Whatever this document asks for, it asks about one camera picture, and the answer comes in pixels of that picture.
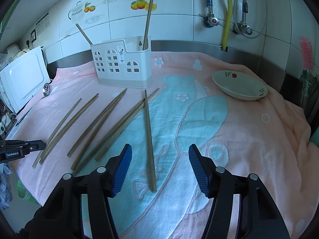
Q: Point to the pink and blue towel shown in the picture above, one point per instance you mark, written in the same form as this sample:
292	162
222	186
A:
269	137

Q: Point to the wooden chopstick crossing pair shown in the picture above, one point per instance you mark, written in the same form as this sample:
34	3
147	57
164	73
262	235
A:
79	166
119	139

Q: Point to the glass jar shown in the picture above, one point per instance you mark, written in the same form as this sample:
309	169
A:
309	94

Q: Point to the chopstick in holder left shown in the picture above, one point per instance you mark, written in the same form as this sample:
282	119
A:
84	34

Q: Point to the wooden chopstick gripper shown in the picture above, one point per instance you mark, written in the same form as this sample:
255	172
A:
150	144

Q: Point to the metal ladle spoon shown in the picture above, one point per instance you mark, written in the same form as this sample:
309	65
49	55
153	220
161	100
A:
46	92

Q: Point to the chopstick in holder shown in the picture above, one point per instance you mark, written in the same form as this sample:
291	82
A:
84	34
145	39

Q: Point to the white microwave oven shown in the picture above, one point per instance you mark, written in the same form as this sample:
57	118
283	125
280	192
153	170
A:
23	78

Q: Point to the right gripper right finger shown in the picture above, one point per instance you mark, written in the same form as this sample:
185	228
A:
218	184

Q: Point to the white plastic utensil holder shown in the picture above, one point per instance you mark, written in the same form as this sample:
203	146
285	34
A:
123	62

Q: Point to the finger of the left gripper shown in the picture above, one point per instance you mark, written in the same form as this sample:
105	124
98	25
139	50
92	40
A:
11	150

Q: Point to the white ceramic bowl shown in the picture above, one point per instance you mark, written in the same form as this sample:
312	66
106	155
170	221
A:
240	85

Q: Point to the right water valve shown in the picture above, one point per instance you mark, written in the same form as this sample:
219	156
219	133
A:
242	27

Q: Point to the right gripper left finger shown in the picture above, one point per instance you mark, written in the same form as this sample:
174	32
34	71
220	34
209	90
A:
106	182

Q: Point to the pink bottle brush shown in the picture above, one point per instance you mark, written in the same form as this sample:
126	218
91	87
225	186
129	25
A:
307	53

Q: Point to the left water valve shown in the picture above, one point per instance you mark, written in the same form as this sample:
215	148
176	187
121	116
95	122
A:
210	20

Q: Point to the water valve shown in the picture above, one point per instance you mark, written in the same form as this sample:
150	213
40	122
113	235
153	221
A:
242	27
210	20

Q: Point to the chopstick in holder right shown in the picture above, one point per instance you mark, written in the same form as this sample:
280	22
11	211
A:
145	39

